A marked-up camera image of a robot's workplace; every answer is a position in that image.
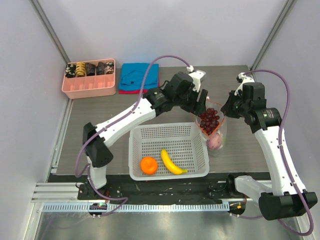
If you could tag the black patterned rolled sock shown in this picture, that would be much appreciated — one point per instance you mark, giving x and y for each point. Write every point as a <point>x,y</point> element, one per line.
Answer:
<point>100,68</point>

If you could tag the purple grape bunch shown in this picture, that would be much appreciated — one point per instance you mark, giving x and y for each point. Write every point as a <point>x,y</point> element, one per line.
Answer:
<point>209,121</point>

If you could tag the blue folded cloth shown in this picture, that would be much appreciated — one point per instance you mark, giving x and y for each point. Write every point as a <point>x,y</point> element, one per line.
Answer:
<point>132,75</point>

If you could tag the black floral rolled sock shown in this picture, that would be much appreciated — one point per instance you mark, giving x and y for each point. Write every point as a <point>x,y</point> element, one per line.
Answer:
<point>70,70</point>

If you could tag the pink organizer box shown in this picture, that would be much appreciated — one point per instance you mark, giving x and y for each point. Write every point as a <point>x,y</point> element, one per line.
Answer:
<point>90,86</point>

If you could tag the dark brown rolled sock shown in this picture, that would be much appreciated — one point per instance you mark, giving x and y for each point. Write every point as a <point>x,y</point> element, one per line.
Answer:
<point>90,69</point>

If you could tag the purple onion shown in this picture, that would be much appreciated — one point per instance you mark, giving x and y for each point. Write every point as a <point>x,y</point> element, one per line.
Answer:
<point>215,142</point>

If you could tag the orange fruit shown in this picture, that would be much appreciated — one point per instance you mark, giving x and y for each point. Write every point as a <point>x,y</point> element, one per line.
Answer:
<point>149,165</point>

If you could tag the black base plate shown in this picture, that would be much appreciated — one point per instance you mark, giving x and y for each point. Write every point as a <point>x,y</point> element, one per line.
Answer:
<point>210,189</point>

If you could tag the yellow striped rolled sock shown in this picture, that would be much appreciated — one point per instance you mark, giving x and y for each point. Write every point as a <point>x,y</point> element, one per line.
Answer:
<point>80,69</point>

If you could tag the white plastic basket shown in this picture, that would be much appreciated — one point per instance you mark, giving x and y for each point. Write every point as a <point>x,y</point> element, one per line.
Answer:
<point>183,142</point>

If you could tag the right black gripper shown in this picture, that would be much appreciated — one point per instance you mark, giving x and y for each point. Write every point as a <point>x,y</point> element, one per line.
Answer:
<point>231,105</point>

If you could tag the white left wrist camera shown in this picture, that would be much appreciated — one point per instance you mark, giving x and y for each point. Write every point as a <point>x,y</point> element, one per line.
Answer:
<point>197,76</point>

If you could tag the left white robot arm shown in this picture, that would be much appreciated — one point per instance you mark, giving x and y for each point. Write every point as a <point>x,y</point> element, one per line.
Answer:
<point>183,90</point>

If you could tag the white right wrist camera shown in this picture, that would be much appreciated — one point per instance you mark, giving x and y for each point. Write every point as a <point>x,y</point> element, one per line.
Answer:
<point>242,79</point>

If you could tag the magenta folded cloth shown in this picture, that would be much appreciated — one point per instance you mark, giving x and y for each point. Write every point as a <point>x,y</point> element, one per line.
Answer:
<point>130,92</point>

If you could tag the white cauliflower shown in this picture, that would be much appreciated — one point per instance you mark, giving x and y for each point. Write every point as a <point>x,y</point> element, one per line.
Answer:
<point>222,138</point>

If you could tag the yellow banana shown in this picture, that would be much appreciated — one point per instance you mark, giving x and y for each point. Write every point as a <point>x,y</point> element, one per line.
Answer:
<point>174,169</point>

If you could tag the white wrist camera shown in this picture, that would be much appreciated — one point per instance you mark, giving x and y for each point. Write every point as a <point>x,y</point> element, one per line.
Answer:
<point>242,79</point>
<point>197,76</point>

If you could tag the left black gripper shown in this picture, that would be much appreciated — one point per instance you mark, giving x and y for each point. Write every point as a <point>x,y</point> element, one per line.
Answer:
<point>196,108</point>

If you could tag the black pink floral sock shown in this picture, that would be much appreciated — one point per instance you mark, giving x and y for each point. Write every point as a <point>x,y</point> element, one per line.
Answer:
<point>109,67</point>

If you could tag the white slotted cable duct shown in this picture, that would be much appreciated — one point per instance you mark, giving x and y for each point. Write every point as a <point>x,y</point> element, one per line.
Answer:
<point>98,207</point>

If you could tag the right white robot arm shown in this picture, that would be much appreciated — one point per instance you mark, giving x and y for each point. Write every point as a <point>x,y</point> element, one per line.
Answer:
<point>284,198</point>

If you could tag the clear orange zip bag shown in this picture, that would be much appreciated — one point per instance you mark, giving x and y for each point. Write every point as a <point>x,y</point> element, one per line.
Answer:
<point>222,126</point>

